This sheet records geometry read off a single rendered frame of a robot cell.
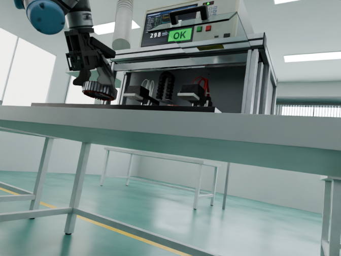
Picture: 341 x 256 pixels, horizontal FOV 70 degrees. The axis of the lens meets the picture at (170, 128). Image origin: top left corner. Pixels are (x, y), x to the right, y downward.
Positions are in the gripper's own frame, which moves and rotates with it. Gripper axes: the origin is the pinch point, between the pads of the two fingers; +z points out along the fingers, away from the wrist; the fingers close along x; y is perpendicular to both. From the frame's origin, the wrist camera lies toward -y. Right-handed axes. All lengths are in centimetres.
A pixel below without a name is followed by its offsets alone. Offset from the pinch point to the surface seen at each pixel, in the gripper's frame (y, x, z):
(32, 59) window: -260, -447, -13
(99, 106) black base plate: 12.6, 11.6, 0.6
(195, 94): -16.2, 27.0, 4.0
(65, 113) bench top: 17.6, 4.1, 1.4
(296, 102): -371, 42, 100
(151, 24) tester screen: -41.9, -3.3, -21.8
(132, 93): -14.2, 1.7, 3.3
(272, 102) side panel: -62, 45, 19
